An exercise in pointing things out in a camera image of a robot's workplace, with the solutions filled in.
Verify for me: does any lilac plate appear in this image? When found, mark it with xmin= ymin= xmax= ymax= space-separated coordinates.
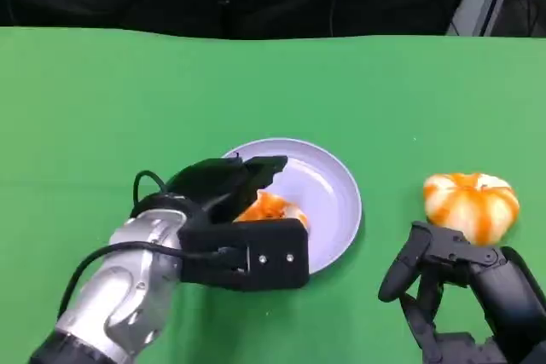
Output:
xmin=220 ymin=137 xmax=363 ymax=276

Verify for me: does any green table cloth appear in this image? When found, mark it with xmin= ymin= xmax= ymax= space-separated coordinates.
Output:
xmin=0 ymin=25 xmax=546 ymax=364

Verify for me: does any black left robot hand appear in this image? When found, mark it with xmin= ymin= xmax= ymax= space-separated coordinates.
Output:
xmin=164 ymin=154 xmax=289 ymax=226

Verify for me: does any orange white toy bread roll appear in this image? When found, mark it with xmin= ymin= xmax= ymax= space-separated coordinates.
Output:
xmin=233 ymin=192 xmax=310 ymax=229
xmin=422 ymin=172 xmax=521 ymax=247

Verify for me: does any black camera cable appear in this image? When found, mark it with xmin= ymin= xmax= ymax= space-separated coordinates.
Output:
xmin=56 ymin=241 xmax=234 ymax=319

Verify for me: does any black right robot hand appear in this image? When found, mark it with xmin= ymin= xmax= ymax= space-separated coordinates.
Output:
xmin=377 ymin=221 xmax=546 ymax=364

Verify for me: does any black looped wrist cable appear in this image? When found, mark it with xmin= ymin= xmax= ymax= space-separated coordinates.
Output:
xmin=131 ymin=170 xmax=170 ymax=217

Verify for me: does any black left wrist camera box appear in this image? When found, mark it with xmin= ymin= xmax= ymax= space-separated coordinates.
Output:
xmin=176 ymin=217 xmax=311 ymax=293

